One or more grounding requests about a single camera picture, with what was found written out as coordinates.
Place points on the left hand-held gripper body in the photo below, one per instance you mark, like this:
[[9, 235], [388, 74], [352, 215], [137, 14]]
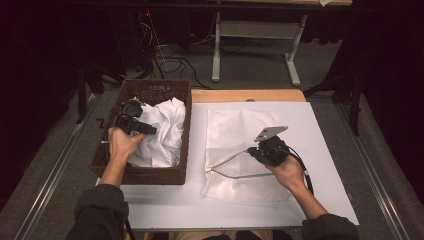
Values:
[[128, 111]]

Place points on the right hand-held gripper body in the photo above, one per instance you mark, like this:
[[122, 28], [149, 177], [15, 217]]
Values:
[[271, 150]]

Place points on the white shirt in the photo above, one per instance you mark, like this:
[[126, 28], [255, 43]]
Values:
[[166, 133]]

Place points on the white mesh laundry bag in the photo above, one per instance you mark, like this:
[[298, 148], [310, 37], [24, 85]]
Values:
[[230, 133]]

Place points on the brown wicker basket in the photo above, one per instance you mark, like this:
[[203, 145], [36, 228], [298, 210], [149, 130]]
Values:
[[150, 176]]

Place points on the person's left hand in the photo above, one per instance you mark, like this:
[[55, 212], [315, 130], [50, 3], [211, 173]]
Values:
[[123, 146]]

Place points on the person's right hand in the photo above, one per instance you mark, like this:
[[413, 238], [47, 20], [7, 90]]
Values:
[[290, 173]]

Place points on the black metal stand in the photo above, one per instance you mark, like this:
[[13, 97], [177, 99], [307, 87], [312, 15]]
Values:
[[81, 100], [356, 106]]

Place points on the wooden table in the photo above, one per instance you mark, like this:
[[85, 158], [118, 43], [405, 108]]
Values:
[[233, 95]]

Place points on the black curtain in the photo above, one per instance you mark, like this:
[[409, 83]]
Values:
[[393, 66], [33, 66]]

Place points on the white-legged desk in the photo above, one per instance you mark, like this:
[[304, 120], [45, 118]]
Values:
[[256, 29]]

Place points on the metal floor rail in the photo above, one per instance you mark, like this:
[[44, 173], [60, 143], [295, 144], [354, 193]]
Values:
[[49, 183], [376, 186]]

